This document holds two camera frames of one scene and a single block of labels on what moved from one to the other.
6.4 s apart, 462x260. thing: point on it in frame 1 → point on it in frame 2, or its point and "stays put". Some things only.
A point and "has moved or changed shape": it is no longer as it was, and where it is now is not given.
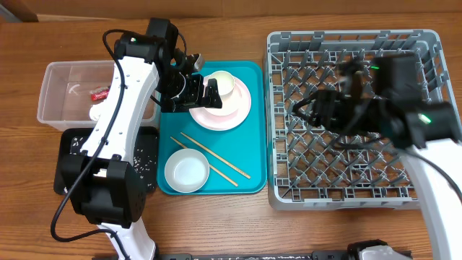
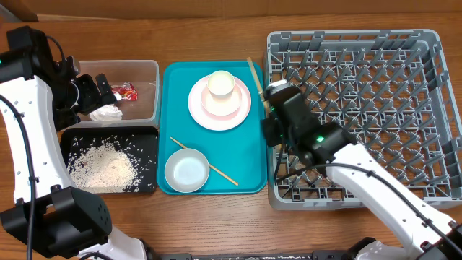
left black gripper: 194,97 → 93,98
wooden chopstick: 215,155 → 255,77
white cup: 225,81 stays put
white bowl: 187,170 stays put
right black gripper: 323,112 → 267,133
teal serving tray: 237,157 stays put
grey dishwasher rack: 306,170 stays put
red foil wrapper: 99,93 has moved or changed shape
